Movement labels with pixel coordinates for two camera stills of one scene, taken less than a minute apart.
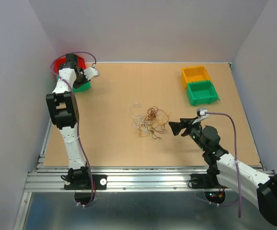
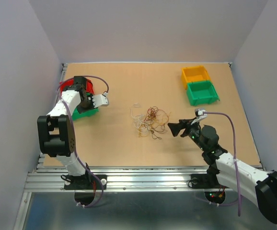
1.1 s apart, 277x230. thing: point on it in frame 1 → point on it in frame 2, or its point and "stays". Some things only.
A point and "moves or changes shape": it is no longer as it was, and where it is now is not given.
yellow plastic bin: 194,74 stays
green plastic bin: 84,87 moves or changes shape
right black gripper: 176,126 stays
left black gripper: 75,85 → 91,107
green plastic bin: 201,93 stays
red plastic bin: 59,62 → 64,83
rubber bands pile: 156,121 stays
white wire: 142,125 stays
